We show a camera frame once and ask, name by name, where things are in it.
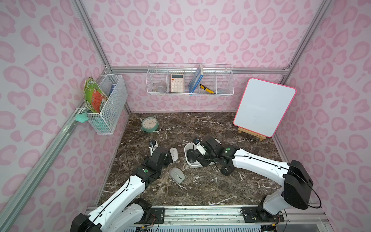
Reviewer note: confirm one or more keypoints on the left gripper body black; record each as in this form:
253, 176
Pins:
162, 155

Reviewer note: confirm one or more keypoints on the white mouse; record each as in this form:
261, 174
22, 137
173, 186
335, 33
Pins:
174, 154

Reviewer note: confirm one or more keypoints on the white plastic storage box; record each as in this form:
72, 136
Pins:
196, 154

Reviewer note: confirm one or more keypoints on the black mouse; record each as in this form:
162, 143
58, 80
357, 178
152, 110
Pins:
191, 157

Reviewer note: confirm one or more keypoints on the grey mouse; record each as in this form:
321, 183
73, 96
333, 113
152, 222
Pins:
177, 175

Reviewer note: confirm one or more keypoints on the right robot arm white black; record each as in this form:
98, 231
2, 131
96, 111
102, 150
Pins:
296, 186

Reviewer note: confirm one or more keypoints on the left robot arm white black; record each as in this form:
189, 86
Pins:
121, 210

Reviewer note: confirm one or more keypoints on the green round clock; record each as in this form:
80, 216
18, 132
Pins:
150, 124

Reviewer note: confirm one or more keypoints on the wooden easel stand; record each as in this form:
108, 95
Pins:
259, 136

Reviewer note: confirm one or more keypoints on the yellow utility knife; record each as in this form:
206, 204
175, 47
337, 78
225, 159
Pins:
206, 89

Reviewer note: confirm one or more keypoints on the clear tape roll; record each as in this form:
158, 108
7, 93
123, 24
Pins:
161, 88

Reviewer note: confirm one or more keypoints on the pink framed whiteboard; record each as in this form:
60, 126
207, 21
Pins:
263, 106

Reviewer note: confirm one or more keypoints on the blue book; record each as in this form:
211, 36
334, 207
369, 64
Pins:
196, 79

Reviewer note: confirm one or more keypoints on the pink calculator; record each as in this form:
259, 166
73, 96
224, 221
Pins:
177, 83

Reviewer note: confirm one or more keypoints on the white mesh side basket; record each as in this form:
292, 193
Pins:
106, 121

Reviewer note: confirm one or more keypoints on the blue can in basket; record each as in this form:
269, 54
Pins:
112, 89

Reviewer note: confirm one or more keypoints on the green red snack bag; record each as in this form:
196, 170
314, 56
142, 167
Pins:
94, 97

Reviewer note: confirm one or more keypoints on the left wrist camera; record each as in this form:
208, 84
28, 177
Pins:
152, 145

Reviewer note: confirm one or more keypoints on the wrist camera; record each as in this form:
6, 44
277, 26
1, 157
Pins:
152, 145
199, 147

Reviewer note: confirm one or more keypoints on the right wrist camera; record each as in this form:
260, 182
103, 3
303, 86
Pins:
199, 147

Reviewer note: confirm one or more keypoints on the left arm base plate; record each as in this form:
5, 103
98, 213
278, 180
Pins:
155, 214

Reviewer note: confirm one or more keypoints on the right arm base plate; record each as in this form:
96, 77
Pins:
257, 215

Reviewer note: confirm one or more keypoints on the white wire wall shelf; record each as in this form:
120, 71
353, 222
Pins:
218, 78

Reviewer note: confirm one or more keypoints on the green wall hook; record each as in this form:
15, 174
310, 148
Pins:
82, 118

